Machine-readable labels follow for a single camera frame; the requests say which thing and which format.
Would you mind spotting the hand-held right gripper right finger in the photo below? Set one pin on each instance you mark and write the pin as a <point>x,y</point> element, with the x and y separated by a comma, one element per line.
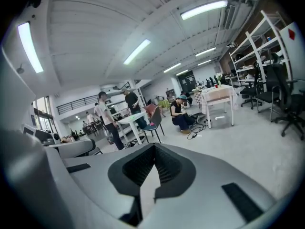
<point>209,187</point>

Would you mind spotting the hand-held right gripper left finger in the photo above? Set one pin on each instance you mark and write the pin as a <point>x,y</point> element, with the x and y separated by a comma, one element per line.
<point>95,175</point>

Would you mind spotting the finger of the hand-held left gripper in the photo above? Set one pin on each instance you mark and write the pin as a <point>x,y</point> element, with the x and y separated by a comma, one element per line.
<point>76,148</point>

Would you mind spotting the small mesh waste basket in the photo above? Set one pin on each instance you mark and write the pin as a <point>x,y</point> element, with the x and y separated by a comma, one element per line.
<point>110,137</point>

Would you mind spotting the black mezzanine railing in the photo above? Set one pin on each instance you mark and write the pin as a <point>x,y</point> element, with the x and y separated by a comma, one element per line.
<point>76,104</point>

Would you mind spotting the white table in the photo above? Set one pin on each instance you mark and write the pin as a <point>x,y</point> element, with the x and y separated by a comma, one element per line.
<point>131,118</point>

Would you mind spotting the long white shelf unit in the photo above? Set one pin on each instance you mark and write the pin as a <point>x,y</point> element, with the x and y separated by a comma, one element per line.
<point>140,96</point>

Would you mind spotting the pink chair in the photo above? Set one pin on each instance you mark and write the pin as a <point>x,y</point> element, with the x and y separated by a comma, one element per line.
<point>149,108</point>

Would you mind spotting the grey chair with blue seat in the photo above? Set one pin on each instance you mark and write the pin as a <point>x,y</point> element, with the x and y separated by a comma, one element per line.
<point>156,118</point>

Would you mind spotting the table with checked cloth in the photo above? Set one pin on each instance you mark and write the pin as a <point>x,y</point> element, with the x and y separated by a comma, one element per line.
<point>197,99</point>

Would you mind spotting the table with pink cloth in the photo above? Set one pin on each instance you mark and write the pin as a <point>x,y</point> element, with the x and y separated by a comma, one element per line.
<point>218,94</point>

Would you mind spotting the table with green cloth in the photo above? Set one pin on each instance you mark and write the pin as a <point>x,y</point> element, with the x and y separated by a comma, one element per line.
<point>164,104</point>

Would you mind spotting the wooden shelf unit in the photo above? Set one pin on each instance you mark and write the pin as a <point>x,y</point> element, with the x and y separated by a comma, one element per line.
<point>171,95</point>

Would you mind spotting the black office chair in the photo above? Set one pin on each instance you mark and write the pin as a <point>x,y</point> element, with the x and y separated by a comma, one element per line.
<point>288,99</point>
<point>267,94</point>
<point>250,92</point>

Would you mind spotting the vase with white flowers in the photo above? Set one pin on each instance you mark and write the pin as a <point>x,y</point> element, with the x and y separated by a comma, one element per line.
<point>219,77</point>

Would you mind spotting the black double door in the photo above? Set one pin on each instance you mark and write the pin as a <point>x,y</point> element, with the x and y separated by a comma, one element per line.
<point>187,79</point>

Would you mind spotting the ceiling light strip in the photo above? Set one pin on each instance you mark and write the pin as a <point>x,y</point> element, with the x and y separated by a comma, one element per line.
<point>137,51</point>
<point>205,52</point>
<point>203,9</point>
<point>204,62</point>
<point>172,67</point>
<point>29,46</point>

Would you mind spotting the white shelving rack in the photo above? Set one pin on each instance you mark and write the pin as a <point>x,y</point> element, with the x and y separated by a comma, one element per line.
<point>256,46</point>

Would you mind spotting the grey partition with red sticker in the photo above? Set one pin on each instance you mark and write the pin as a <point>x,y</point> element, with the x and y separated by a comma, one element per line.
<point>295,56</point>

